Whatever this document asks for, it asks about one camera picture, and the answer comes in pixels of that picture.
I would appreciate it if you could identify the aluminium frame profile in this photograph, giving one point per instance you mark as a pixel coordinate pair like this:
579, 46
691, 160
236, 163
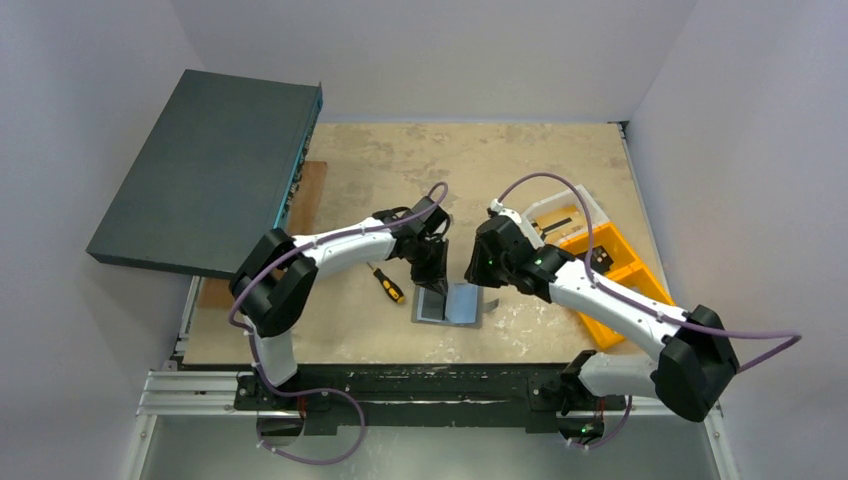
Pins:
188, 428

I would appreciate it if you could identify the wooden board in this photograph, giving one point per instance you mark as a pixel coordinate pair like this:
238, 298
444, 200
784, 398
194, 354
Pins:
214, 294

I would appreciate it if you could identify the white plastic bin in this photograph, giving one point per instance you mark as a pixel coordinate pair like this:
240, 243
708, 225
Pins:
559, 220

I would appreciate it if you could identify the dark grey network switch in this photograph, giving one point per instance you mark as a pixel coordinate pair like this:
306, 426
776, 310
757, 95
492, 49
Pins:
217, 171

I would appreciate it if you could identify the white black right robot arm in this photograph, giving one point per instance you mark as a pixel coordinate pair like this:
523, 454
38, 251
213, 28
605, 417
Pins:
689, 360

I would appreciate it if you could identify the yellow plastic bin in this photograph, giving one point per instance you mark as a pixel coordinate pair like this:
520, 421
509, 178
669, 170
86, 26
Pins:
616, 260

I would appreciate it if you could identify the black yellow handled screwdriver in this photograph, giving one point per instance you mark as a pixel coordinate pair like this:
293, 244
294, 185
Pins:
390, 288

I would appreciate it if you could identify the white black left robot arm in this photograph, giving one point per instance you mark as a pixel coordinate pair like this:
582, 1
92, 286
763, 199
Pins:
272, 286

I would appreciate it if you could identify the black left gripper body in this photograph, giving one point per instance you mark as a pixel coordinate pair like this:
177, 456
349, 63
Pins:
431, 263

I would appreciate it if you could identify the grey leather card holder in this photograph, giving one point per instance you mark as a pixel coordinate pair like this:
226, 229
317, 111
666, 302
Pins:
464, 306

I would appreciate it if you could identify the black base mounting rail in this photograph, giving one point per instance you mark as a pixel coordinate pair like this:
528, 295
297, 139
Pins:
535, 397

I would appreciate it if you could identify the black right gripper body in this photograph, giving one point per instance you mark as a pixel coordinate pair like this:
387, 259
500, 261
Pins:
481, 263

